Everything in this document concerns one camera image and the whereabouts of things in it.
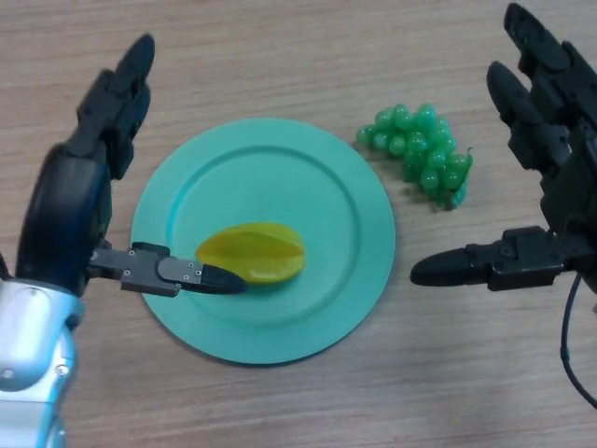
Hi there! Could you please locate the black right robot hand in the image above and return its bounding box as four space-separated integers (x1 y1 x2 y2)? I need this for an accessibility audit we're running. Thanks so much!
409 2 597 295

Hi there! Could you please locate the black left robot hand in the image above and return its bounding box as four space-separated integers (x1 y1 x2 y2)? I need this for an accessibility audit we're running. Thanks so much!
16 33 248 300

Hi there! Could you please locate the yellow starfruit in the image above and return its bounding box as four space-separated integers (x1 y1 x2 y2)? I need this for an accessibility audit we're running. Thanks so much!
194 222 308 287

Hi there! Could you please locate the green round plate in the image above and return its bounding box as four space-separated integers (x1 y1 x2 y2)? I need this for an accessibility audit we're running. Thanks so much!
130 118 397 366

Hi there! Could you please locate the green grape bunch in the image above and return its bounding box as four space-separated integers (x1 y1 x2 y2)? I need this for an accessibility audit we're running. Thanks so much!
356 102 475 213

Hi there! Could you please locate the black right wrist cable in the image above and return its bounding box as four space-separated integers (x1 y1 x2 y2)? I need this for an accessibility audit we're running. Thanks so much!
560 273 597 411

